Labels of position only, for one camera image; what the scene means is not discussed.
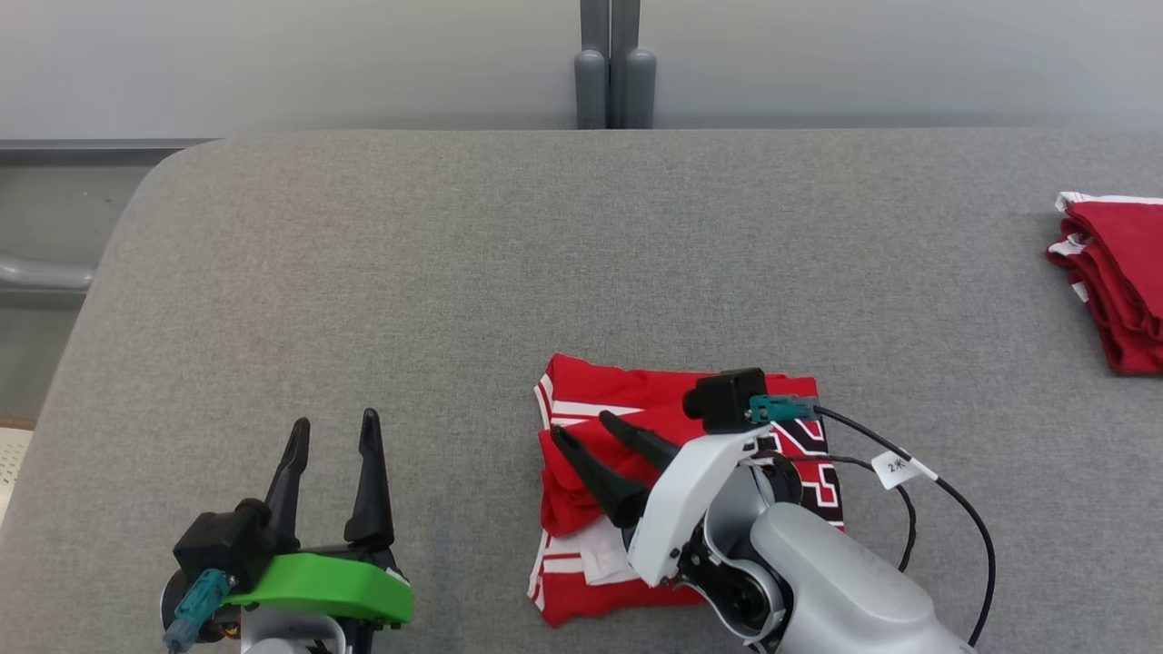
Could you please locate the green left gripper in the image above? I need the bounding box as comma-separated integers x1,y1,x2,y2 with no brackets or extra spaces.
161,408,415,644

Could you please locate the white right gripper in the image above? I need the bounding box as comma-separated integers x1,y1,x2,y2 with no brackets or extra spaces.
550,410,805,590

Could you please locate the red shirt with white sleeves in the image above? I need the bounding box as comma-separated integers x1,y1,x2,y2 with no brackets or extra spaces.
527,352,846,629

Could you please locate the red garment with white trim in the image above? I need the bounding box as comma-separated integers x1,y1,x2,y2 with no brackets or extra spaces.
1047,191,1163,376

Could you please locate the white perforated laundry basket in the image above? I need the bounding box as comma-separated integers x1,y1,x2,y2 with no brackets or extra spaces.
0,418,37,530

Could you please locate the white cable label tag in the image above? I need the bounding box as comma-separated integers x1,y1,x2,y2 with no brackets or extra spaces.
870,451,939,491

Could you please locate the thin black cable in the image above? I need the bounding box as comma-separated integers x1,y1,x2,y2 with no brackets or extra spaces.
754,451,918,574

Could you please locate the grey vertical post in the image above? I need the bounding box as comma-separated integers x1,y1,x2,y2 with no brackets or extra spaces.
611,0,658,131
574,0,612,131

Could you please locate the grey wall rail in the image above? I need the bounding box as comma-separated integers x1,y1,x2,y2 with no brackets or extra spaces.
0,138,215,166

